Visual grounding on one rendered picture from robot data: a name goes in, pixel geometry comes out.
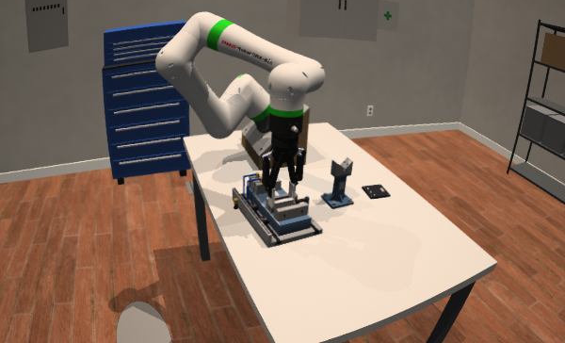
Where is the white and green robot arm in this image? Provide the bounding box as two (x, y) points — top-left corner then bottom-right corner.
(155, 12), (325, 139)

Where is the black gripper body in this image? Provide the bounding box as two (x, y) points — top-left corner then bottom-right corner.
(270, 133), (299, 163)

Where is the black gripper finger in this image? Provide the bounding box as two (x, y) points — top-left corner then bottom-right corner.
(261, 151), (285, 208)
(287, 147), (307, 204)

